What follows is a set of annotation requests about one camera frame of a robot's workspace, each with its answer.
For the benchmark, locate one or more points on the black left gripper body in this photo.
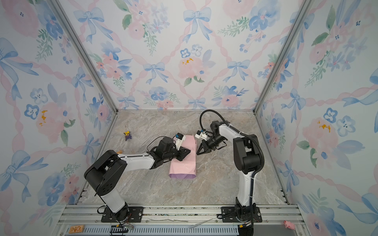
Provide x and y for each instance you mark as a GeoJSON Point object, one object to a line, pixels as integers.
{"type": "Point", "coordinates": [171, 156]}

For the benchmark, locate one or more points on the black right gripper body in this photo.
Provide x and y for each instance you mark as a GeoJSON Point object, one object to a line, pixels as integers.
{"type": "Point", "coordinates": [214, 142]}

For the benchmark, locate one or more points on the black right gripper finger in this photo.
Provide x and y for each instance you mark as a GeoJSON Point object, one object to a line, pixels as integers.
{"type": "Point", "coordinates": [202, 147]}
{"type": "Point", "coordinates": [201, 153]}

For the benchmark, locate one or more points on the purple pink wrapping paper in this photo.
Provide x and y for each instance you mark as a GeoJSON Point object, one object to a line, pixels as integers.
{"type": "Point", "coordinates": [186, 169]}

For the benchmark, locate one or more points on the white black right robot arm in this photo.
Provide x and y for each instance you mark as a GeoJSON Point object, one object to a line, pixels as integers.
{"type": "Point", "coordinates": [248, 159]}

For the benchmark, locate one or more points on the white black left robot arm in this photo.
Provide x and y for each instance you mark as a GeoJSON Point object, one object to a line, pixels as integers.
{"type": "Point", "coordinates": [105, 173]}

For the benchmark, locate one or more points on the purple yellow toy figure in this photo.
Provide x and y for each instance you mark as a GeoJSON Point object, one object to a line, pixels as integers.
{"type": "Point", "coordinates": [127, 135]}

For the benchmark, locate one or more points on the pink pig toy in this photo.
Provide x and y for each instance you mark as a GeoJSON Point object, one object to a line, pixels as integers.
{"type": "Point", "coordinates": [289, 225]}

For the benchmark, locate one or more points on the orange tag label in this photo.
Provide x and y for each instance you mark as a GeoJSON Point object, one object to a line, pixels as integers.
{"type": "Point", "coordinates": [76, 229]}

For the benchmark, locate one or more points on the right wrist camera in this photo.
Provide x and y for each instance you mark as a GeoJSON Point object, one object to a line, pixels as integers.
{"type": "Point", "coordinates": [214, 127]}

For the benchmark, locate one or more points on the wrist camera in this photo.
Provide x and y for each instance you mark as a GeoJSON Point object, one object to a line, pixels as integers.
{"type": "Point", "coordinates": [179, 139]}
{"type": "Point", "coordinates": [214, 127]}

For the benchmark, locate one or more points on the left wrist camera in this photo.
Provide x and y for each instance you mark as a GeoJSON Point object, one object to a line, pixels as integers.
{"type": "Point", "coordinates": [179, 139]}

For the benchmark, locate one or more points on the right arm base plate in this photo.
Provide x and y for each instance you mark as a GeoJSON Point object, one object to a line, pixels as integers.
{"type": "Point", "coordinates": [238, 214]}

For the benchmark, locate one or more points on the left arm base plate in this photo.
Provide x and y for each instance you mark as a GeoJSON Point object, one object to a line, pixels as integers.
{"type": "Point", "coordinates": [128, 214]}

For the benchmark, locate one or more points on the aluminium front rail frame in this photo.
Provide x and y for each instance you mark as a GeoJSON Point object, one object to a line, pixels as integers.
{"type": "Point", "coordinates": [182, 220]}

